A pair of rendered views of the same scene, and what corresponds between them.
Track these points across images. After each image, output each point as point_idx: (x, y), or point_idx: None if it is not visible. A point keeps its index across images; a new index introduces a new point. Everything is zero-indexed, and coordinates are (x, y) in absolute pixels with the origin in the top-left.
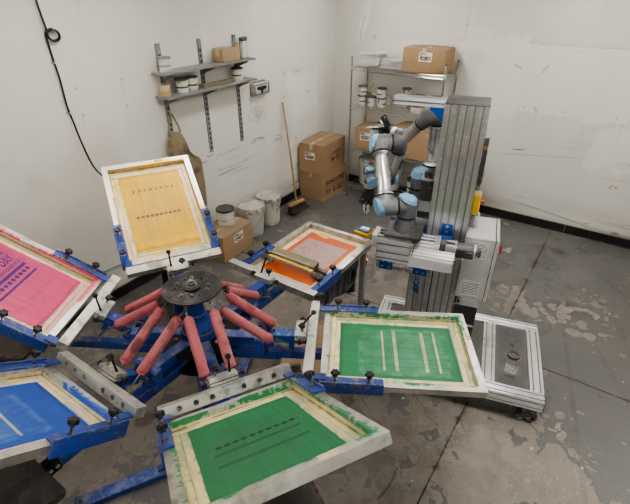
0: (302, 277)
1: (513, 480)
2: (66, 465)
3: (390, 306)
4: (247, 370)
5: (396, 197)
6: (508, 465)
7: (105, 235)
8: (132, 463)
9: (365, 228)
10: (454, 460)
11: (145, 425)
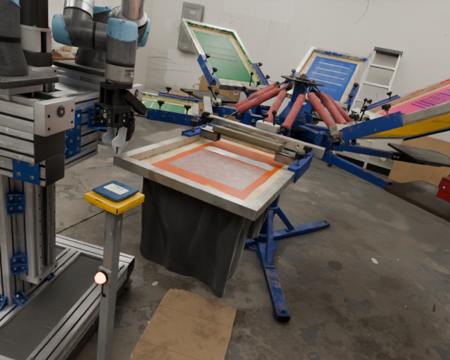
0: (229, 146)
1: None
2: (356, 243)
3: (37, 348)
4: (271, 299)
5: (116, 11)
6: None
7: None
8: (315, 241)
9: (116, 188)
10: (65, 221)
11: (330, 261)
